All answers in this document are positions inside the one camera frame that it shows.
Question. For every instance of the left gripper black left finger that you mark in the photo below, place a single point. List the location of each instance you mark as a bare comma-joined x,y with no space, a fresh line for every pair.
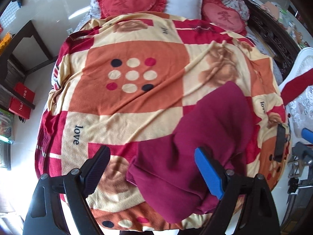
45,214

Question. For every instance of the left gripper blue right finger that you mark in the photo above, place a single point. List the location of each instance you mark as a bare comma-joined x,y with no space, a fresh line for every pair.
258,214

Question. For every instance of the maroon fleece garment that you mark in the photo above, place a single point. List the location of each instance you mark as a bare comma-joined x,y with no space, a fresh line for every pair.
183,173

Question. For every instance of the black device on blanket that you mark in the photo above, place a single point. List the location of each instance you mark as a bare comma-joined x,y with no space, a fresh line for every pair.
280,143

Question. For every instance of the white chair with red cloth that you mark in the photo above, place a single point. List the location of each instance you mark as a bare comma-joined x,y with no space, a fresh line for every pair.
296,91

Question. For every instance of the red gift box lower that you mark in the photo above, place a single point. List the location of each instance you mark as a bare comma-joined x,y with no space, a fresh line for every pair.
19,108

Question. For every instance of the red gift box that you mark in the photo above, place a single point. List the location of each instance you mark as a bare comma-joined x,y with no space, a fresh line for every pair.
19,108
24,91

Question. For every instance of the dark carved wooden headboard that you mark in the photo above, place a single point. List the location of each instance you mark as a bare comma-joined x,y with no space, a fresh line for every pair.
284,47

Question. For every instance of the red gift box upper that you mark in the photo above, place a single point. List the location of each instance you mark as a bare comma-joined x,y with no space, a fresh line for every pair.
24,91

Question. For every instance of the patchwork love fleece blanket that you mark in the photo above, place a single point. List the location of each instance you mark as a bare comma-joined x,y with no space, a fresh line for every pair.
131,78

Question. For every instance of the dark wooden side table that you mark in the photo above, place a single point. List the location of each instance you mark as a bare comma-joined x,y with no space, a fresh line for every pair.
26,53

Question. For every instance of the red heart cushion right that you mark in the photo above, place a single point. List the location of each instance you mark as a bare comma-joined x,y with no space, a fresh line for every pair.
214,11

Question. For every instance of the white pillow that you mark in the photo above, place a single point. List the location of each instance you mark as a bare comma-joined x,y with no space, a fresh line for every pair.
190,9

